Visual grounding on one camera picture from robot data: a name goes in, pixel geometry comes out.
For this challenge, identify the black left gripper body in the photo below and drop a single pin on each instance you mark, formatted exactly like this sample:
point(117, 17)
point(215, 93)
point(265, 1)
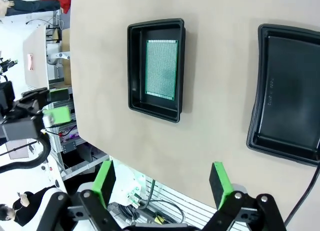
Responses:
point(20, 126)

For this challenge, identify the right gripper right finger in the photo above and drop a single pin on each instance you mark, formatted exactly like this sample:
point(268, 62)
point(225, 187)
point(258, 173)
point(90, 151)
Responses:
point(222, 186)

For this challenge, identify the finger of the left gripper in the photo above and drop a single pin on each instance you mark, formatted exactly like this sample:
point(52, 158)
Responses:
point(60, 114)
point(58, 94)

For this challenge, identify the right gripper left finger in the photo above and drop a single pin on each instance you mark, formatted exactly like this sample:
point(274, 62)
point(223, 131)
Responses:
point(103, 186)

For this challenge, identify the black ESD tray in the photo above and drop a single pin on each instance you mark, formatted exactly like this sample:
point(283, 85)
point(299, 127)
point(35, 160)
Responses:
point(135, 66)
point(287, 91)

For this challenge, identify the green perforated circuit board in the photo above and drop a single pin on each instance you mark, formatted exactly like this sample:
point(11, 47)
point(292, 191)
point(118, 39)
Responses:
point(161, 71)

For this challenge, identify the stacked cardboard boxes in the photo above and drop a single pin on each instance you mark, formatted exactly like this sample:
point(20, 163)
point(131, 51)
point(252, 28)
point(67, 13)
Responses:
point(67, 66)

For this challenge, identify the pink flat item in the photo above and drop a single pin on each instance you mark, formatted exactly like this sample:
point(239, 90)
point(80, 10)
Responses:
point(30, 62)

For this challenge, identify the light wood side table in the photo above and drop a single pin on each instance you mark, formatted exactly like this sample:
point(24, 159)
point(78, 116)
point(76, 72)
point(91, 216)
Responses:
point(37, 53)

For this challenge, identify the person in black clothes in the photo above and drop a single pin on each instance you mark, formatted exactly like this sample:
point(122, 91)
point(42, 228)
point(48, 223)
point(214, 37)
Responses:
point(32, 201)

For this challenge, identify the person in red top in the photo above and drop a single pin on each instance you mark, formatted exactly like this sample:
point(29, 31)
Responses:
point(37, 4)

